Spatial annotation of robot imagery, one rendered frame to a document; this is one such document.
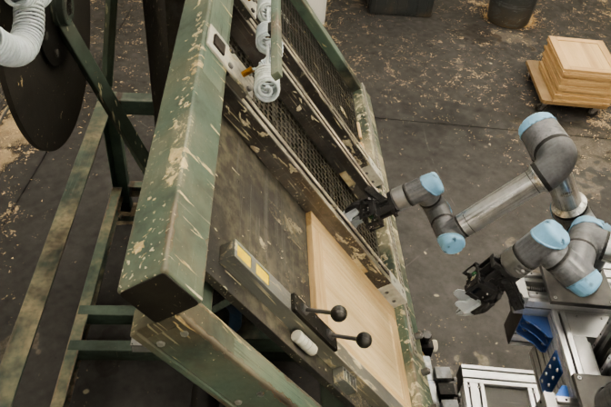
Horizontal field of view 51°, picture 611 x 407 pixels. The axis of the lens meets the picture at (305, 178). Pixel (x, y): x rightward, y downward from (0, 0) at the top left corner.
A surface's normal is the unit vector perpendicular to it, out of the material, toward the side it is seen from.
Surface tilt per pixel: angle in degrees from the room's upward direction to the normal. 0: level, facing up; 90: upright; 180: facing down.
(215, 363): 90
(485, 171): 0
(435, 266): 0
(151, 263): 36
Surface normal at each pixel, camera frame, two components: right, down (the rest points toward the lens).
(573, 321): 0.07, -0.76
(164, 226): -0.52, -0.63
